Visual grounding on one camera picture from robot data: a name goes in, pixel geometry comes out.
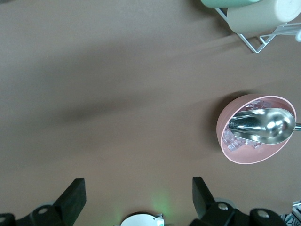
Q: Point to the mint green cup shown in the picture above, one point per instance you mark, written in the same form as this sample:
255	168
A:
225	2

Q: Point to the beige cup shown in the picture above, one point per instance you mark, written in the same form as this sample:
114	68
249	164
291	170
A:
258	16

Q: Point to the clear ice cubes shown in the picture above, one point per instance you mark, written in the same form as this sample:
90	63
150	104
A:
231	143

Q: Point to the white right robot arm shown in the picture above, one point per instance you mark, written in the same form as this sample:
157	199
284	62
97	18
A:
141	221

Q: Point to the silver metal scoop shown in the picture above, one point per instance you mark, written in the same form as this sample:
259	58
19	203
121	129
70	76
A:
265	127

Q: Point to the pink bowl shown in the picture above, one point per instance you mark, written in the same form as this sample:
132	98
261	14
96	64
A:
247	155

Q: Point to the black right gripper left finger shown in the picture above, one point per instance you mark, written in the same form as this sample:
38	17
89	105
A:
70	200

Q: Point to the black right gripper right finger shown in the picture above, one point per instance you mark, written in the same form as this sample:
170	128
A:
204	202

